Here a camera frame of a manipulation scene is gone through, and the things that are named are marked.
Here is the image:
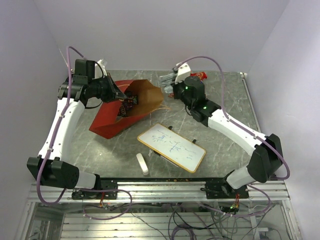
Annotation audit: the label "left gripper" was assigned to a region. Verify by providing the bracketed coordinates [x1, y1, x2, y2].
[89, 72, 128, 103]

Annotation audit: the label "silver foil snack packet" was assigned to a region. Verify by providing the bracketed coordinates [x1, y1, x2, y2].
[159, 73, 177, 94]

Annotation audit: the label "red candy snack bag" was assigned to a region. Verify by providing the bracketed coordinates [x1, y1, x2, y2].
[167, 71, 208, 98]

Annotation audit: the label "red paper bag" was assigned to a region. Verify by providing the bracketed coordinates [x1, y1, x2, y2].
[89, 79, 164, 139]

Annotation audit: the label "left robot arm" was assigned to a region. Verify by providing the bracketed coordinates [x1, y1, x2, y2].
[27, 59, 126, 199]

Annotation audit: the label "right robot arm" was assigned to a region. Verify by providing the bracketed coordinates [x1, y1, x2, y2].
[171, 76, 283, 198]

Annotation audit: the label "dark snack packets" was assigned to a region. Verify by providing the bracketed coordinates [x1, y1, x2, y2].
[117, 91, 139, 117]

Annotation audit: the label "white marker eraser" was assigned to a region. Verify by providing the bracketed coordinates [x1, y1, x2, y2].
[136, 153, 149, 176]

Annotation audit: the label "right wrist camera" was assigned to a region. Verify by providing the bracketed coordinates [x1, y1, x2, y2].
[174, 62, 191, 84]

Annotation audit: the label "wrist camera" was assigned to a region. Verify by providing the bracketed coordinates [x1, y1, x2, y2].
[174, 62, 191, 84]
[95, 58, 107, 79]

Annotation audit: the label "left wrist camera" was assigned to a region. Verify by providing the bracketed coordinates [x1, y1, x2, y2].
[95, 58, 107, 79]

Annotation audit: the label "small whiteboard orange frame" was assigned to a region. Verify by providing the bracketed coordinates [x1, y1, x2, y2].
[137, 123, 207, 173]

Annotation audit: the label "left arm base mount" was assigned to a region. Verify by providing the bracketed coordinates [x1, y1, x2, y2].
[71, 179, 118, 200]

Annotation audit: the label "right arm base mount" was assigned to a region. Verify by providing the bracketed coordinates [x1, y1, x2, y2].
[200, 178, 249, 200]

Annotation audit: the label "aluminium rail frame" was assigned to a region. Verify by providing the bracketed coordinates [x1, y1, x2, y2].
[23, 179, 300, 240]

